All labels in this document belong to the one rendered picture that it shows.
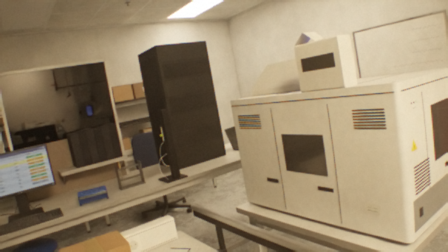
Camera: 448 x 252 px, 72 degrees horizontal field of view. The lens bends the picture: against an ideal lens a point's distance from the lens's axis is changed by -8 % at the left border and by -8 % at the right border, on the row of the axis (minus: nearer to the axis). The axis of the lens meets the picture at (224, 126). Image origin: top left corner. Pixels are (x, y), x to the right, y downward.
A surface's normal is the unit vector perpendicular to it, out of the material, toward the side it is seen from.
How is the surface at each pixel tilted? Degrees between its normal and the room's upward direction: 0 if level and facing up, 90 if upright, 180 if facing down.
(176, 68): 90
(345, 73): 90
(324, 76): 90
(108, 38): 90
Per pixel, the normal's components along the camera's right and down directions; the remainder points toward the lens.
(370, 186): -0.81, 0.21
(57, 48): 0.56, 0.00
